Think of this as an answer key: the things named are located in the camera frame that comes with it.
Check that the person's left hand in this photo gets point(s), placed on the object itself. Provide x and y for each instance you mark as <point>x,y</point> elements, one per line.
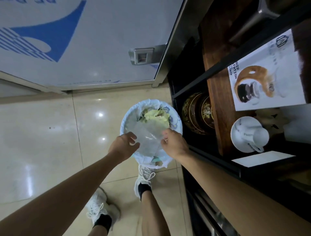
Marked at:
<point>121,149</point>

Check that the person's right hand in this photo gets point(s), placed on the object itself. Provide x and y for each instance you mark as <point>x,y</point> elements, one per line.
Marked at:
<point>176,145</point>

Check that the person's right thumb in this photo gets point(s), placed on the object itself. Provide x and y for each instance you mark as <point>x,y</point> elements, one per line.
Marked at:
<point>164,145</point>

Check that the person's left thumb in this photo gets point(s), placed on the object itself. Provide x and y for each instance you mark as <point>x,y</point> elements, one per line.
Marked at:
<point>135,146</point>

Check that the clear plastic sheet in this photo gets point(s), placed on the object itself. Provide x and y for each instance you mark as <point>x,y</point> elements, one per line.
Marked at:
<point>148,136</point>

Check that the person's left forearm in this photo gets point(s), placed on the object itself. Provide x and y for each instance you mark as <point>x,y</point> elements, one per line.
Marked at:
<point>60,197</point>

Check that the person's right forearm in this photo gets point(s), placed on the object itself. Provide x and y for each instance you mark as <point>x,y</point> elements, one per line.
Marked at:
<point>243,201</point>

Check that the green vegetable scraps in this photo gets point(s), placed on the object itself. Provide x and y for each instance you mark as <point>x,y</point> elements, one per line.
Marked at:
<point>156,118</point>

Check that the round bin with white liner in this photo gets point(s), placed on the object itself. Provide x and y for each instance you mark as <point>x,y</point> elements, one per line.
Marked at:
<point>128,116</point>

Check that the person's right white sneaker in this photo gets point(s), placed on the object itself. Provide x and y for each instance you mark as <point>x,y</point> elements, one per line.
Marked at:
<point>145,176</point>

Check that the person's white sneaker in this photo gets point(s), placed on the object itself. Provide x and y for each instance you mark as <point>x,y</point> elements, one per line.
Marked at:
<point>145,176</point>
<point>99,206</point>

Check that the brown ornate ceramic jar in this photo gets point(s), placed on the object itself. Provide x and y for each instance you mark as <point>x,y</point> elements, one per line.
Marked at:
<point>198,113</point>

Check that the person's right leg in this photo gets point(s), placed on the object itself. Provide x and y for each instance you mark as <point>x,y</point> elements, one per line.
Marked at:
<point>151,214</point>

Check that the person's leg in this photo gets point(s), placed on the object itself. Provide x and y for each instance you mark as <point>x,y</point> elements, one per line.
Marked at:
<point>151,214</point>
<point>100,226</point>

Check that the person's left white sneaker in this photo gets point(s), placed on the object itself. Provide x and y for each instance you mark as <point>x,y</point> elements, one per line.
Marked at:
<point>99,206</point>

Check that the white marbled saucer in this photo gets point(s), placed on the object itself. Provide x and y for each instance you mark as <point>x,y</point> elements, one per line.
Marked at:
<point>240,132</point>

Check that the black metal shelf unit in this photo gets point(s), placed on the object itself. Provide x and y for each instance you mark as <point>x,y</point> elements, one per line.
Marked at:
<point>243,167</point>

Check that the brown wooden shelf board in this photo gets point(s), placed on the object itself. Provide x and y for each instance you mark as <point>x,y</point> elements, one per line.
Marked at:
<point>218,80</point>

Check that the person's left leg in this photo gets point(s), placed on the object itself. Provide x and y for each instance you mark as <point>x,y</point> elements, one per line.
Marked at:
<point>100,226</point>

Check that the silver freezer lock latch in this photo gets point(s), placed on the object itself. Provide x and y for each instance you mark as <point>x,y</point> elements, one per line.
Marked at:
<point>141,56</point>

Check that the white marbled cup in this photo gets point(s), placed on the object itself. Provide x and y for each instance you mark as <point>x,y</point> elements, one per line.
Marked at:
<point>260,137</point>

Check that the white paper card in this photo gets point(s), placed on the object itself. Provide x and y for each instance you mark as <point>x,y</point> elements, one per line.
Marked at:
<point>261,158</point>

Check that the white chest freezer blue print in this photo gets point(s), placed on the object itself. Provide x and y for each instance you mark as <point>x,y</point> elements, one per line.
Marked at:
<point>92,39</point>

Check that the white coffee maker box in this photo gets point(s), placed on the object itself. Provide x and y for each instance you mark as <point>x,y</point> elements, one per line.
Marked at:
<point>269,77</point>

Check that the grey metal bar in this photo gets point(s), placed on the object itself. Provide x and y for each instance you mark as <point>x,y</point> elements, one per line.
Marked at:
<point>252,20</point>

